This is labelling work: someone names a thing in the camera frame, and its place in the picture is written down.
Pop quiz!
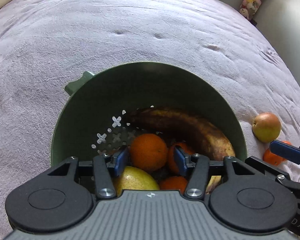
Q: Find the large green yellow apple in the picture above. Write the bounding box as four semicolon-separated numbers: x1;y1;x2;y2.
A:
112;166;160;195

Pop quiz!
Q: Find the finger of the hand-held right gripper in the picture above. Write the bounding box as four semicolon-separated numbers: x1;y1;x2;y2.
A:
245;156;300;202
269;140;300;167

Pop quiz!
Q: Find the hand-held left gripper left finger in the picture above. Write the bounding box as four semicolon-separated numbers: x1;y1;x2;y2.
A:
47;146;128;200

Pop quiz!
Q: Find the lilac bed blanket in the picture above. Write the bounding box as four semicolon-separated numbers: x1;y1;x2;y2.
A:
0;0;300;240

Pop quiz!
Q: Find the green plastic colander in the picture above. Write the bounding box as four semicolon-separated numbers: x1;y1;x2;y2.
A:
51;61;248;195

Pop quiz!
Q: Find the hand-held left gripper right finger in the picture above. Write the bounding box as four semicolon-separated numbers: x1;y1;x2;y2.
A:
174;147;260;200

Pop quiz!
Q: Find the overripe brown banana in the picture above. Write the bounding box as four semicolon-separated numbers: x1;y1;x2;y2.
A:
126;107;237;193

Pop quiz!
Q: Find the reddish yellow apple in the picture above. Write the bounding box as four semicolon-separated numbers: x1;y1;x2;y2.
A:
252;112;282;143

